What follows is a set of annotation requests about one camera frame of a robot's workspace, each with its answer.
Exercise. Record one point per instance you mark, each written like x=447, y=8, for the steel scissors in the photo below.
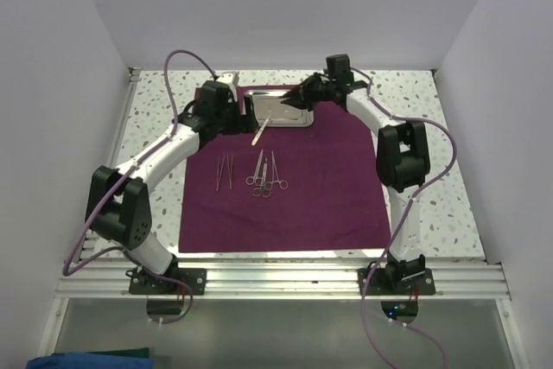
x=261, y=186

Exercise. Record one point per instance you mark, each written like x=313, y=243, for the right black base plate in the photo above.
x=381, y=284

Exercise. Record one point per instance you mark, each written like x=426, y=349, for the steel clamp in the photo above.
x=251, y=180

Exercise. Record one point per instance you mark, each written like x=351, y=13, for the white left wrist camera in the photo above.
x=230, y=78

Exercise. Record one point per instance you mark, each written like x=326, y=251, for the green cloth piece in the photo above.
x=140, y=353

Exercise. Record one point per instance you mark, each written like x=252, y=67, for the steel forceps with ring handles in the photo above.
x=276, y=181

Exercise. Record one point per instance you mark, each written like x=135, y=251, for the aluminium left side rail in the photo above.
x=88, y=241

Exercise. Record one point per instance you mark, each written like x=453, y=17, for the aluminium front rail frame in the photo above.
x=323, y=275

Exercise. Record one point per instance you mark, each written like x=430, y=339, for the steel instrument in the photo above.
x=260, y=131

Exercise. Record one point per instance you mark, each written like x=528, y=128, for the purple surgical cloth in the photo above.
x=334, y=201

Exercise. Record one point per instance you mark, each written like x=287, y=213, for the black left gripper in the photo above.
x=244, y=123

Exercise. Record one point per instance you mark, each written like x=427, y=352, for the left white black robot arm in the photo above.
x=118, y=203

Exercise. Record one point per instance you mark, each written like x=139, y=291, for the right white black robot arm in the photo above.
x=402, y=164

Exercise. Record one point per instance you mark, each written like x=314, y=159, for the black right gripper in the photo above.
x=301, y=96

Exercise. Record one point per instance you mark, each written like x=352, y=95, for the steel tweezers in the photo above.
x=220, y=168
x=229, y=164

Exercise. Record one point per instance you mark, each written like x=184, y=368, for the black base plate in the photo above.
x=381, y=284
x=179, y=281

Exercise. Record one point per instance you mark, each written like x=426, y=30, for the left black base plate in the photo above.
x=179, y=281

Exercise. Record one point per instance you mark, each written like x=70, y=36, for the blue cloth bundle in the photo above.
x=91, y=361

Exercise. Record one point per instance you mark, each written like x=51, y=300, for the stainless steel instrument tray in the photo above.
x=267, y=104

